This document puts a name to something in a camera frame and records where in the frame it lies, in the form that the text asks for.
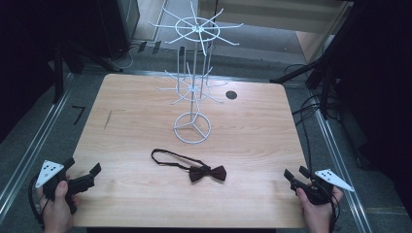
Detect dark red bow tie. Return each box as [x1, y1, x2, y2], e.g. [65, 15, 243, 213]
[151, 148, 227, 183]

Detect white wire rack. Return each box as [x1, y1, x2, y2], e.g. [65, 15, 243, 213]
[149, 1, 245, 145]

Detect black metal stand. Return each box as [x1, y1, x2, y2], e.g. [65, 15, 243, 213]
[269, 6, 361, 120]
[51, 38, 124, 105]

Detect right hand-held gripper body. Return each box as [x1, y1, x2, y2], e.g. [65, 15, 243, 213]
[290, 168, 356, 206]

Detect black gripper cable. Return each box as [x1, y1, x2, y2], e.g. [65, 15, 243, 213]
[27, 175, 46, 229]
[328, 193, 342, 233]

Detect metal floor rail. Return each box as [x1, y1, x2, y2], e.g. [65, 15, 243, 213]
[314, 108, 373, 233]
[0, 73, 76, 224]

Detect white floor cable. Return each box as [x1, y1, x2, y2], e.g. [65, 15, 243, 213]
[107, 44, 139, 71]

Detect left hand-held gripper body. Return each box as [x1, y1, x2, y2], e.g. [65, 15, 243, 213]
[34, 159, 96, 216]

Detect person's right hand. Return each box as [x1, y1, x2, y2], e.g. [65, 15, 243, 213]
[295, 185, 344, 233]

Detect person's left hand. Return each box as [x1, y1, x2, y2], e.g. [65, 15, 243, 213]
[38, 180, 80, 233]

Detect black floor cables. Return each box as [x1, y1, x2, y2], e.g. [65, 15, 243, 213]
[283, 63, 328, 164]

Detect dark cabinet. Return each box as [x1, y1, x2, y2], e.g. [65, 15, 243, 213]
[95, 0, 141, 59]

